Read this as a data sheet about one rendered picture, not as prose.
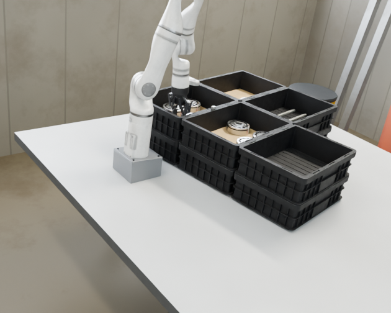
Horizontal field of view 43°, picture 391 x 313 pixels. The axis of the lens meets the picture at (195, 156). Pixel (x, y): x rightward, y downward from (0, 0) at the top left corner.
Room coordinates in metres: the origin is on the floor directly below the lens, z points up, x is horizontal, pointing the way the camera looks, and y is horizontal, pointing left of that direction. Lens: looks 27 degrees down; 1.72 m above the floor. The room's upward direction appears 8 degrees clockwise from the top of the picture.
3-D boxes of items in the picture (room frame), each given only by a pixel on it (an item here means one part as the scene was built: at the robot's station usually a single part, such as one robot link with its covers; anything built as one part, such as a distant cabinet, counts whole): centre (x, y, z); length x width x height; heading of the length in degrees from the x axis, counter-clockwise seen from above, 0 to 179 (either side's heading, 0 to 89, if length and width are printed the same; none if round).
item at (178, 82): (2.05, 0.09, 1.05); 0.11 x 0.09 x 0.06; 134
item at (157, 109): (2.14, 0.07, 0.92); 0.40 x 0.30 x 0.02; 141
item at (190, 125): (1.95, -0.16, 0.92); 0.40 x 0.30 x 0.02; 141
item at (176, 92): (2.03, 0.10, 0.98); 0.08 x 0.08 x 0.09
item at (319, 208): (1.76, -0.39, 0.76); 0.40 x 0.30 x 0.12; 141
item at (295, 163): (1.76, -0.39, 0.87); 0.40 x 0.30 x 0.11; 141
